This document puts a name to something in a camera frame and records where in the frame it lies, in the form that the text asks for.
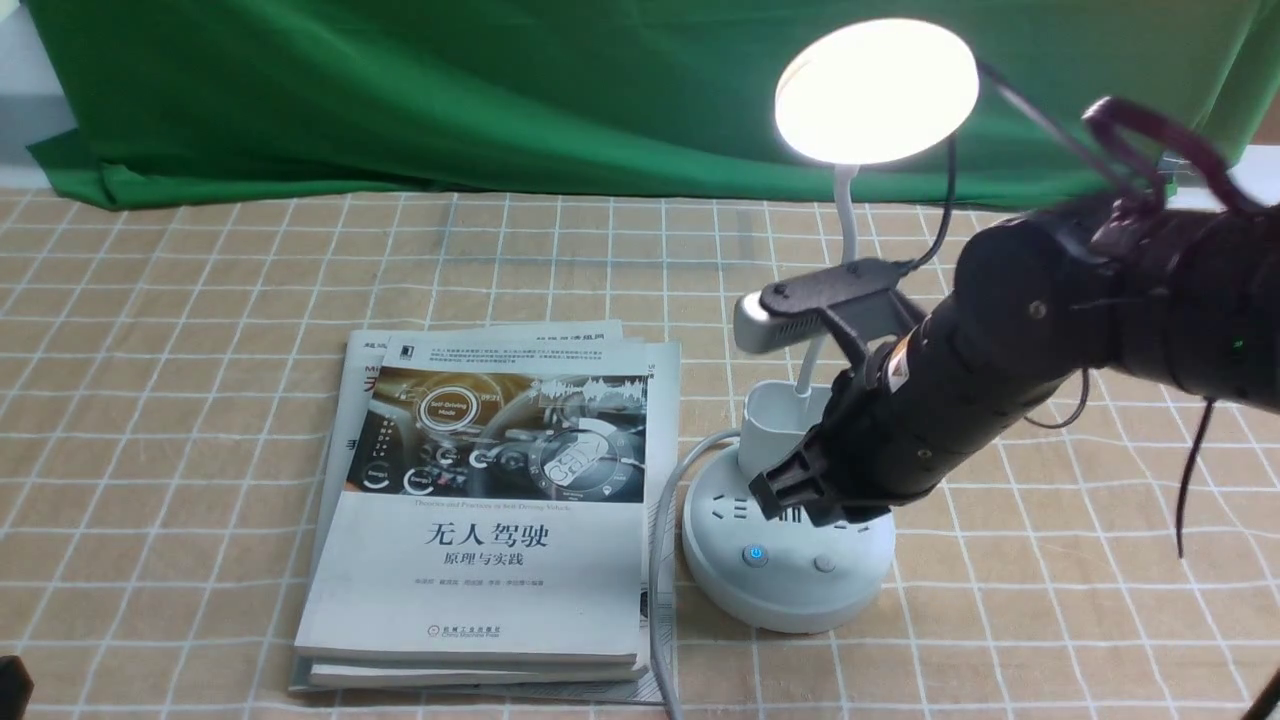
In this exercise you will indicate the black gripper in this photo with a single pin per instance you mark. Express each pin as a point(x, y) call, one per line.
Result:
point(901, 419)

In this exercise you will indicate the white desk lamp with base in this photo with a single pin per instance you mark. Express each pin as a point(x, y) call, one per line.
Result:
point(874, 92)

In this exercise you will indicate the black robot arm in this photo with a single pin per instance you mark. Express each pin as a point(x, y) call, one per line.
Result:
point(1186, 299)

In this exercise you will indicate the green backdrop cloth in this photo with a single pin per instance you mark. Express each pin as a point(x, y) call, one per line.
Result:
point(191, 102)

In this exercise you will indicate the top self-driving textbook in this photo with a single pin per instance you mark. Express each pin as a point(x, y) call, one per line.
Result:
point(494, 509)

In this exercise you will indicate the black object at corner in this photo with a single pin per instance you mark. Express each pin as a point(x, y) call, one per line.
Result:
point(16, 687)

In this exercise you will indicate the bottom white book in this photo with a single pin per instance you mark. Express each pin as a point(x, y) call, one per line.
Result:
point(365, 352)

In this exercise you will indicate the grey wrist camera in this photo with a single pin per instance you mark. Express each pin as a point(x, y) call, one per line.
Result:
point(854, 304)

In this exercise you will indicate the checkered beige tablecloth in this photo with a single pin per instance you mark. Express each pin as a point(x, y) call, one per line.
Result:
point(169, 382)

